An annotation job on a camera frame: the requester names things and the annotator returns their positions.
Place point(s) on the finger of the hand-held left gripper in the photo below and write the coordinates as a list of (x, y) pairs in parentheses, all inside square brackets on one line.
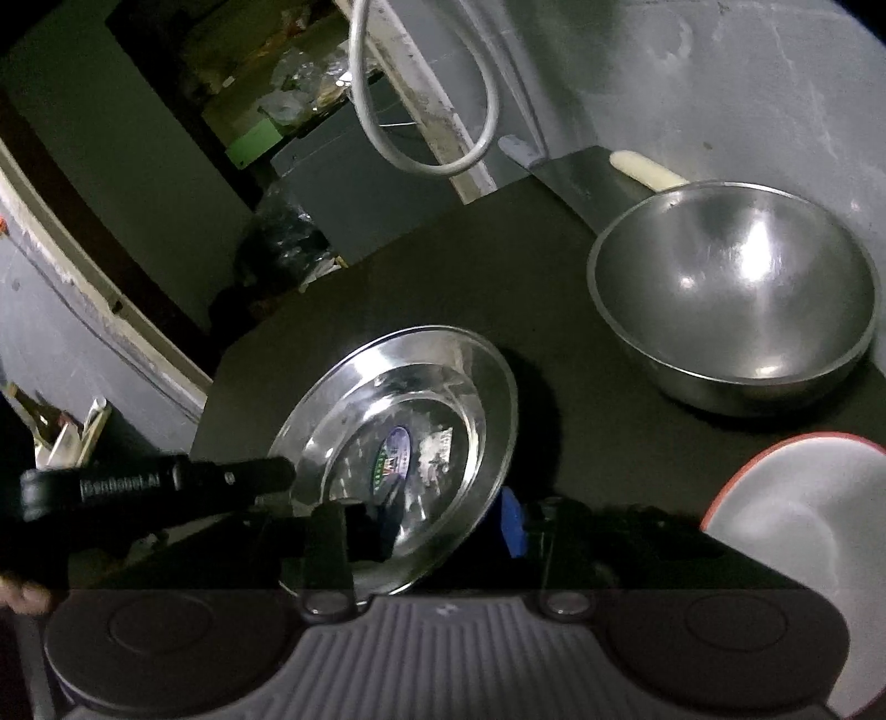
[(173, 484)]

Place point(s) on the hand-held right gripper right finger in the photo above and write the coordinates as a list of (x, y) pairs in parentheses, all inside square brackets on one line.
[(513, 526)]

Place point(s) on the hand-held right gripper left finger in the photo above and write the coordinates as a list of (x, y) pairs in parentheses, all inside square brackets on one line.
[(332, 547)]

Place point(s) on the steel plate with oval sticker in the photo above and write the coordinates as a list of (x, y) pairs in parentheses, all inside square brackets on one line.
[(429, 388)]

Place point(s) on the white bowl with red rim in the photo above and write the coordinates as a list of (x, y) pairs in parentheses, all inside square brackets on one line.
[(796, 526)]

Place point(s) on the large steel mixing bowl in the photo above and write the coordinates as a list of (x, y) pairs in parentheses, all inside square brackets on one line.
[(727, 291)]

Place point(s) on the person's left hand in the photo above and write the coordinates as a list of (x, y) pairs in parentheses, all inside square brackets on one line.
[(24, 599)]

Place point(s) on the black plastic bag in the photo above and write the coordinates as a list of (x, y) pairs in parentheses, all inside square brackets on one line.
[(284, 239)]

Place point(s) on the green box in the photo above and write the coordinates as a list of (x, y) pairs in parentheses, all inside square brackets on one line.
[(253, 142)]

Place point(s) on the grey metal cabinet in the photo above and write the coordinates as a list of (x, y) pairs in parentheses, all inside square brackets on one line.
[(374, 187)]

